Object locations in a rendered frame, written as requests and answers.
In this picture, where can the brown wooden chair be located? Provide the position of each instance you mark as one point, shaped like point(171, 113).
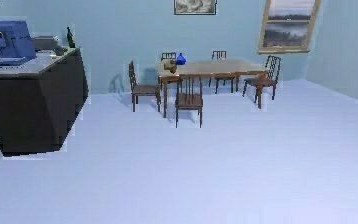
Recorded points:
point(220, 55)
point(169, 56)
point(267, 80)
point(189, 100)
point(143, 89)

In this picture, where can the dark green bottle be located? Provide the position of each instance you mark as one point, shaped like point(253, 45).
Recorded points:
point(70, 39)

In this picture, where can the tan brown lumpy object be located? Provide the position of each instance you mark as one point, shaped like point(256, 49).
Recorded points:
point(170, 66)

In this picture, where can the blue vase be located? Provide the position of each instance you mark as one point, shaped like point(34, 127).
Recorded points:
point(181, 59)

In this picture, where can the brown wooden dining table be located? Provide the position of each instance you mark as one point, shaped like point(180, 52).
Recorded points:
point(213, 68)

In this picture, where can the wooden framed window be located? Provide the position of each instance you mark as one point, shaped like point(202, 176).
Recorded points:
point(287, 26)

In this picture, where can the dark kitchen counter cabinet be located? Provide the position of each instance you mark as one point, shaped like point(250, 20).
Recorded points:
point(33, 106)

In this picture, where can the grey toaster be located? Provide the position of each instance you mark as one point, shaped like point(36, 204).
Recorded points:
point(46, 43)

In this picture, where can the blue coffee machine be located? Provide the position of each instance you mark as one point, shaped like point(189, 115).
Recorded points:
point(11, 40)

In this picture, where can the framed grey wall picture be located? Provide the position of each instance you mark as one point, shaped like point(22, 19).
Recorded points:
point(195, 6)

